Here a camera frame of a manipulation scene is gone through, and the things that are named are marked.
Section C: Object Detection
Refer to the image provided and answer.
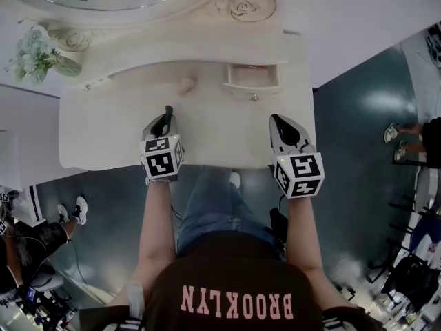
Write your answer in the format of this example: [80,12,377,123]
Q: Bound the person's blue jeans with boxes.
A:
[177,165,287,258]

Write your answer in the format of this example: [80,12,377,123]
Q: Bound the white chair black legs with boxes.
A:
[389,163,441,220]

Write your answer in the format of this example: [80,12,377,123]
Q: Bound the green vase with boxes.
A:
[51,55,83,77]

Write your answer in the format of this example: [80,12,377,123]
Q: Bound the person's brown t-shirt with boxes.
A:
[79,232,383,331]

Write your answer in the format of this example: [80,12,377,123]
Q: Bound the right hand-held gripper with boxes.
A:
[269,114,326,199]

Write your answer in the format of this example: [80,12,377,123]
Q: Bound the cream vanity dressing table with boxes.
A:
[13,0,316,172]

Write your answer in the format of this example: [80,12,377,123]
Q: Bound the blue chair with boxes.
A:
[411,215,441,253]

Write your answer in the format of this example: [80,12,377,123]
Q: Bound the black office chair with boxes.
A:
[367,239,441,310]

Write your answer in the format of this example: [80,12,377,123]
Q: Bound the white flower bouquet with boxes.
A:
[5,26,61,84]

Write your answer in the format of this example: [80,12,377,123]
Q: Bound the person's left forearm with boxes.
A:
[136,179,178,275]

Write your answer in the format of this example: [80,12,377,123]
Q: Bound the beige makeup sponge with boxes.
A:
[176,76,199,96]

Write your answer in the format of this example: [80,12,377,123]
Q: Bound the person's right forearm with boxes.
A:
[284,195,325,275]

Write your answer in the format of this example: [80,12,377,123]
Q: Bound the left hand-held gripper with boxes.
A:
[139,114,185,181]

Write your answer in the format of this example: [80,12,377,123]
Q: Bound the white cabinet black stripe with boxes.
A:
[10,183,48,227]

